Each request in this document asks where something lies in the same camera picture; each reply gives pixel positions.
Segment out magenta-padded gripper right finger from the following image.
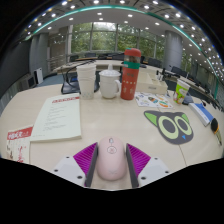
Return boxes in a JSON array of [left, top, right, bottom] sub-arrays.
[[125, 143, 172, 189]]

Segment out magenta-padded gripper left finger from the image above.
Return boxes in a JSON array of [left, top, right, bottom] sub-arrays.
[[52, 142, 100, 188]]

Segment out pink computer mouse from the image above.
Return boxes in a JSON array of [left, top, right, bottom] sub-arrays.
[[95, 135, 128, 182]]

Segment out cat face mouse pad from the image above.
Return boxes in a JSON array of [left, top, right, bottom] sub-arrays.
[[143, 110, 195, 146]]

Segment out white booklet with red header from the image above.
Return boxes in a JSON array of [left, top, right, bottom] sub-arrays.
[[29, 95, 83, 143]]

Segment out colourful sticker sheet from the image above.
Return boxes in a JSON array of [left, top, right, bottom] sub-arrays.
[[134, 91, 174, 110]]

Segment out red white fan-print magazine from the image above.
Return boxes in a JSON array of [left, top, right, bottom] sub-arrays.
[[5, 124, 34, 164]]

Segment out black gooseneck conference microphone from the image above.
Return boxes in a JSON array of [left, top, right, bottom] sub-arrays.
[[60, 59, 101, 95], [181, 92, 194, 106]]

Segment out white cardboard box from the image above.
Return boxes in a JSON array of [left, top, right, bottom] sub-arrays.
[[136, 71, 169, 95]]

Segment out stack of white paper cups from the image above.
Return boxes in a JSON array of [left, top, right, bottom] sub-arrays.
[[75, 63, 97, 100]]

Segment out blue and white book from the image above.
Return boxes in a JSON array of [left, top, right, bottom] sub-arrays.
[[188, 102, 215, 127]]

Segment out white lidded mug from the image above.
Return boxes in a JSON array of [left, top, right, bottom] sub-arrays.
[[98, 69, 122, 100]]

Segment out green white cup with straw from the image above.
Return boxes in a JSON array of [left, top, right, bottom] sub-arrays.
[[172, 78, 191, 105]]

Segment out red drink bottle green band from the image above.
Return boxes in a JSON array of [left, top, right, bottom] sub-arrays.
[[120, 47, 142, 101]]

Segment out black yellow handheld microphone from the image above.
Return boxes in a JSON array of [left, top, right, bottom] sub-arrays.
[[210, 117, 223, 147]]

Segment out white floor-standing appliance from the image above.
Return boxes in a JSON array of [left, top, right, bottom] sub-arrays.
[[33, 67, 45, 85]]

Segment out long curved conference table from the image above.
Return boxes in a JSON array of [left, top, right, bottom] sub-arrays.
[[53, 58, 224, 111]]

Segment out dark office chairs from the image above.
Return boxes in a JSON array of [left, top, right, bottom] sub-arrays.
[[69, 51, 214, 88]]

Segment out ceiling lights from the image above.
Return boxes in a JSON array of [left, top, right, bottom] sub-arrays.
[[23, 0, 224, 74]]

